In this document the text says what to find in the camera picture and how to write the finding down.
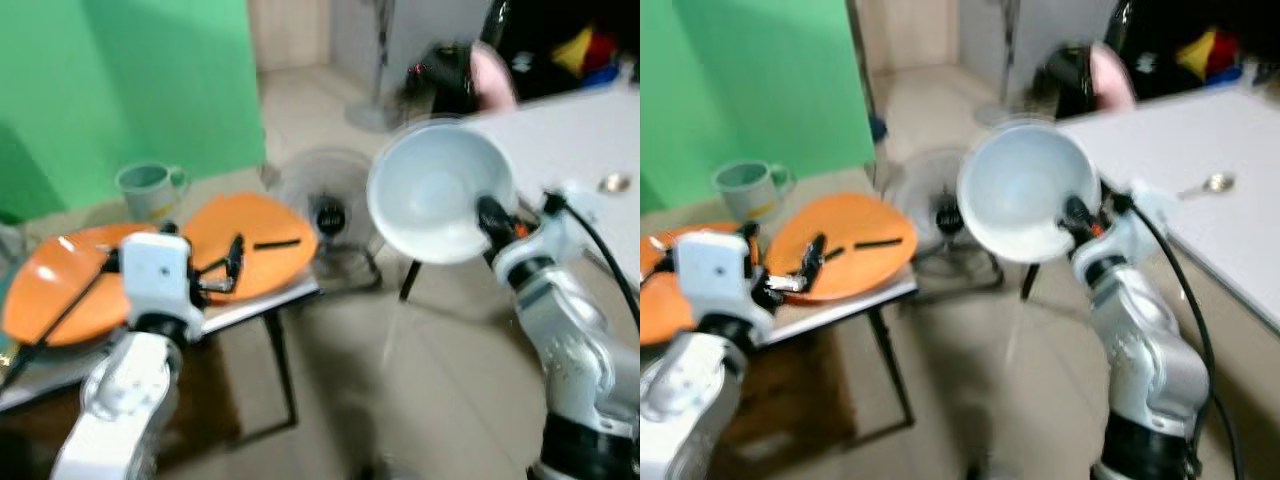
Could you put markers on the white bowl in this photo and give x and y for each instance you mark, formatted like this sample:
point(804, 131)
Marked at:
point(1020, 190)
point(430, 190)

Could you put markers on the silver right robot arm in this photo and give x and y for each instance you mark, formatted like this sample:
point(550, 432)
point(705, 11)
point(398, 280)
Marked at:
point(575, 350)
point(1145, 350)

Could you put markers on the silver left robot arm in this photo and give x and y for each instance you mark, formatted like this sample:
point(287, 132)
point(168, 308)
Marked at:
point(120, 395)
point(690, 400)

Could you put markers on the green mug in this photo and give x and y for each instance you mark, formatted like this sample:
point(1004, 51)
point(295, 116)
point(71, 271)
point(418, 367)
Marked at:
point(148, 192)
point(748, 190)

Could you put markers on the black stick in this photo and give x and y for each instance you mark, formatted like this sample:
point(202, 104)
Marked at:
point(277, 244)
point(880, 244)

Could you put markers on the orange plate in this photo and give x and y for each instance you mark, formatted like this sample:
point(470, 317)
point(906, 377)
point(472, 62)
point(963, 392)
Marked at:
point(660, 295)
point(60, 290)
point(260, 220)
point(860, 220)

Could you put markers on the small black-legged side table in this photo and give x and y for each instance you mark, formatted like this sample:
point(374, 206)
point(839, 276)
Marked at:
point(270, 300)
point(850, 305)

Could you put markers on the grey floor fan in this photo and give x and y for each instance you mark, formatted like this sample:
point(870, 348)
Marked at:
point(940, 205)
point(325, 200)

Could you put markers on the metal spoon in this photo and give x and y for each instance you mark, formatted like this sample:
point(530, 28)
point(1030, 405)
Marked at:
point(1215, 183)
point(613, 183)

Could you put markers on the large white table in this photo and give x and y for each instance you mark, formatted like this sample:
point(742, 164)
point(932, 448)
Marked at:
point(580, 135)
point(1200, 140)

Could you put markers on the black bag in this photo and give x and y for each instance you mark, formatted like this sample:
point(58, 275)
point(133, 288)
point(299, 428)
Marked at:
point(1068, 80)
point(445, 80)

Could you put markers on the pink cloth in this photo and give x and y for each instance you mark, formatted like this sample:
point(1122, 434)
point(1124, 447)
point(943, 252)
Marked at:
point(493, 80)
point(1112, 80)

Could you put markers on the green backdrop screen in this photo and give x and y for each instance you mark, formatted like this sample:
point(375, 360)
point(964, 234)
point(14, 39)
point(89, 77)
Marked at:
point(130, 80)
point(750, 80)

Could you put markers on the grey standing fan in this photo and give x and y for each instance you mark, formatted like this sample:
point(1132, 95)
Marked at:
point(1008, 70)
point(383, 70)

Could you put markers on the dark backdrop stand pole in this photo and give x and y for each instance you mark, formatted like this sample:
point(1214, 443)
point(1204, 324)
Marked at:
point(862, 90)

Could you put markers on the black yellow red clothing pile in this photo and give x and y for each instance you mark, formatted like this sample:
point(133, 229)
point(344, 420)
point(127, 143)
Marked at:
point(560, 45)
point(1190, 45)

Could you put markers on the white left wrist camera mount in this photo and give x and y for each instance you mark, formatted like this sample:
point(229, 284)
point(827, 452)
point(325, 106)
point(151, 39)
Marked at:
point(160, 275)
point(712, 275)

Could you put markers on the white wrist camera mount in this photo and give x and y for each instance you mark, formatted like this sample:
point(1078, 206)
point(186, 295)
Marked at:
point(1140, 215)
point(160, 275)
point(712, 275)
point(560, 215)

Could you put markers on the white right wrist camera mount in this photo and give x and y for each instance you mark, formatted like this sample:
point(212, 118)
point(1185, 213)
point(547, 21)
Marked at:
point(560, 215)
point(1140, 215)

